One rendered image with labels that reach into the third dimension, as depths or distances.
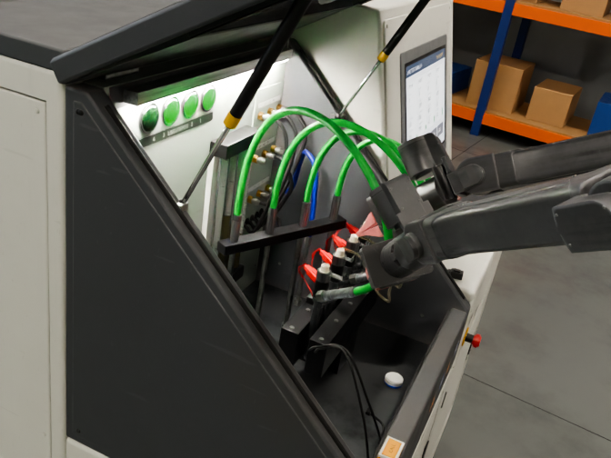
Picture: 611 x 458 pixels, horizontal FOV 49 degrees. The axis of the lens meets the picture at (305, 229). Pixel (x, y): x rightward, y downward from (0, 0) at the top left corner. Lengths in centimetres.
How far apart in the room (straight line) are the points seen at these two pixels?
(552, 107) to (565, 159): 544
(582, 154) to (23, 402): 106
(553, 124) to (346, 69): 509
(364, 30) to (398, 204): 68
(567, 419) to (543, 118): 394
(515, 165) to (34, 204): 75
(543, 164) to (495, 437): 185
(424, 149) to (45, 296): 67
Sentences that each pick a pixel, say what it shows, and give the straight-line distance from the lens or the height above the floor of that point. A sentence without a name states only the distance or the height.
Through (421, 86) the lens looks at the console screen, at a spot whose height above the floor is 134.
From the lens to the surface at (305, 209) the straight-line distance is 145.
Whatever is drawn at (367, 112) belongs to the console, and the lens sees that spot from 155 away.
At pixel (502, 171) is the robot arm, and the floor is 141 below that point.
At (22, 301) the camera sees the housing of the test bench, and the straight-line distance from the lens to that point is 126.
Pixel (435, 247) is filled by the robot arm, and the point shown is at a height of 139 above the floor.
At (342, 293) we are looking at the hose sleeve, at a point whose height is 115.
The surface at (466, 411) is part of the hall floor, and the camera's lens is 289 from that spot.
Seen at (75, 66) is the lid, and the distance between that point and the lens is 98.
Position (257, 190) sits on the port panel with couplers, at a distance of 159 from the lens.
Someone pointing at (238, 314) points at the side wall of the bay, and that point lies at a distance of 98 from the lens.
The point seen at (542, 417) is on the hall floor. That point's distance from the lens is 302.
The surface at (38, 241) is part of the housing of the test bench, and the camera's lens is 117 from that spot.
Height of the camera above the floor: 174
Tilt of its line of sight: 26 degrees down
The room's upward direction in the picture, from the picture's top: 10 degrees clockwise
